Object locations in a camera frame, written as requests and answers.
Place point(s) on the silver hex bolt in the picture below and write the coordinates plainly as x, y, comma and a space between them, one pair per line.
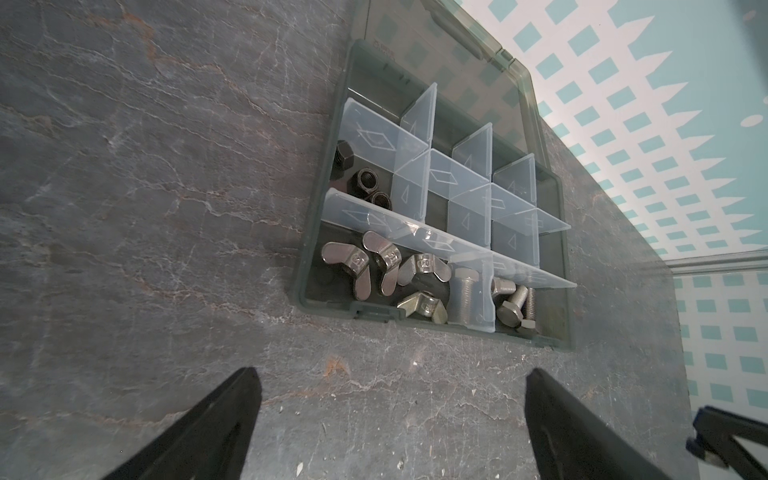
463, 288
510, 311

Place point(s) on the clear plastic organizer box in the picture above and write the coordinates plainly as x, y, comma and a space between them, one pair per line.
445, 115

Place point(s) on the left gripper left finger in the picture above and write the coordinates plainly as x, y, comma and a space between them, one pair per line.
211, 441

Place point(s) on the silver hex bolt in box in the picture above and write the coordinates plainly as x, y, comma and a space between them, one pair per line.
510, 311

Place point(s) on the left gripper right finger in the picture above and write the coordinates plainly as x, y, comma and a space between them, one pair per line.
570, 442

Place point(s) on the black nut in box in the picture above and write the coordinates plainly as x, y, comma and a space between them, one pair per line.
364, 182

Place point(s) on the silver wing nut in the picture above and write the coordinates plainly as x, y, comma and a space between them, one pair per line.
423, 263
388, 257
425, 304
355, 261

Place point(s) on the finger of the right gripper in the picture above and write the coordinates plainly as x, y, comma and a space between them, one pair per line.
716, 442

